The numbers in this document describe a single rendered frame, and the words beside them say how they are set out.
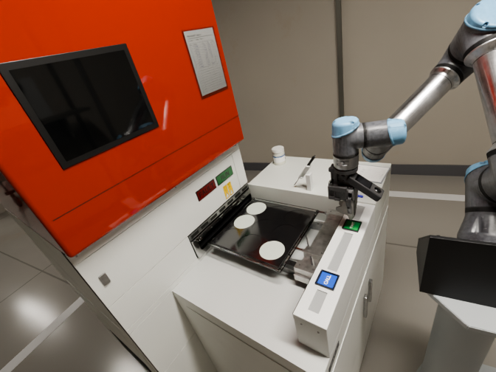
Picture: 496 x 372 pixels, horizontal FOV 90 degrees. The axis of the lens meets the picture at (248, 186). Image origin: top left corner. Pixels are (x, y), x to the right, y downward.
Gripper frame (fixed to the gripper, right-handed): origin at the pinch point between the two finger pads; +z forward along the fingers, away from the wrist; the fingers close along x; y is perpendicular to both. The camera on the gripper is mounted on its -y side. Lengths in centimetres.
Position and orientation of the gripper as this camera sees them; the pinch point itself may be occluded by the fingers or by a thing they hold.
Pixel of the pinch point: (353, 216)
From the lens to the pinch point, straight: 96.4
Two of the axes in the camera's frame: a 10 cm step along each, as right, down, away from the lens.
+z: 2.1, 8.5, 4.9
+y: -8.0, -1.3, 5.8
